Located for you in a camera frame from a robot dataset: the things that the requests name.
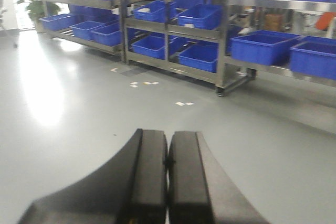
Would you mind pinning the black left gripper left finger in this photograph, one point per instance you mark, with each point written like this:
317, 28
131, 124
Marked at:
131, 187

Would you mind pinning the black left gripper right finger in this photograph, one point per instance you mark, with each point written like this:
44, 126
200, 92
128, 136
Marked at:
200, 191

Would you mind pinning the blue bin bottom shelf right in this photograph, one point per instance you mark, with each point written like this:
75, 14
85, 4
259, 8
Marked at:
200, 57

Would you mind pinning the blue bin shelf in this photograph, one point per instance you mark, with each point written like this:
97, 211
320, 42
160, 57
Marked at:
154, 46
201, 16
155, 11
200, 57

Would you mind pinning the blue bin bottom shelf left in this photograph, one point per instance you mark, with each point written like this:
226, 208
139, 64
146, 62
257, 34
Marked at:
154, 46

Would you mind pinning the middle steel shelf rack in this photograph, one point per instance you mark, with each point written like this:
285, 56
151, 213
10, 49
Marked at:
227, 77

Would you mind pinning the blue bin middle shelf right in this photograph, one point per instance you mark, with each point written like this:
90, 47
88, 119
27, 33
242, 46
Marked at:
201, 16

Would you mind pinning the blue bin middle shelf left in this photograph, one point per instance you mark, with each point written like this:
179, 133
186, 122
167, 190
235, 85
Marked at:
155, 11

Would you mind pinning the left steel shelf rack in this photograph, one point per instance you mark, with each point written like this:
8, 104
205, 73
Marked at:
67, 34

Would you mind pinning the large blue bin right rack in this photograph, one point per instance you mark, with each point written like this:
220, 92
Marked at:
269, 48

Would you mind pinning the blue bin far right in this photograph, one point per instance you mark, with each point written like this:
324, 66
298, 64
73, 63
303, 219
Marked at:
314, 56

